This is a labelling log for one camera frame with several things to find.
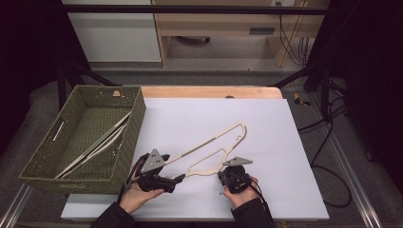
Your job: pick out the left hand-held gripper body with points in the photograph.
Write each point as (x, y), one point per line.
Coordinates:
(152, 161)

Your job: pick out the white table mat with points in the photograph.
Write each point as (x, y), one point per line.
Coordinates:
(278, 158)

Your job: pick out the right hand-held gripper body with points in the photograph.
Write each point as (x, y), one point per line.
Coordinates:
(236, 177)

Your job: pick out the yellow and black tool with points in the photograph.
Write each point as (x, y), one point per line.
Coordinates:
(299, 100)

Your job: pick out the light wooden desk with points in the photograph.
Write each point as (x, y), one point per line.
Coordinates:
(218, 23)

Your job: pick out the person's left hand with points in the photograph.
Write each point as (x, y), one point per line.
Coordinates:
(136, 196)

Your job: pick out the beige wooden clothes hanger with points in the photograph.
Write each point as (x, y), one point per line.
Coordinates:
(95, 146)
(206, 141)

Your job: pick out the black horizontal frame bar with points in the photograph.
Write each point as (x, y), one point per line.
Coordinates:
(190, 9)

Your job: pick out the black metal frame leg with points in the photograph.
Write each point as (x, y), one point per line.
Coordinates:
(324, 91)
(61, 82)

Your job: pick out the green woven basket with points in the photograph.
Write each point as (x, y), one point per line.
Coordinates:
(85, 126)

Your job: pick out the person's right hand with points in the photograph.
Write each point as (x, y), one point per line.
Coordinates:
(245, 198)

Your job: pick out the white cabinet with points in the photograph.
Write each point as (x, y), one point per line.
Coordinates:
(117, 34)

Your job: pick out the aluminium rail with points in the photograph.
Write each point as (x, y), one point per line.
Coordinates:
(358, 190)
(14, 205)

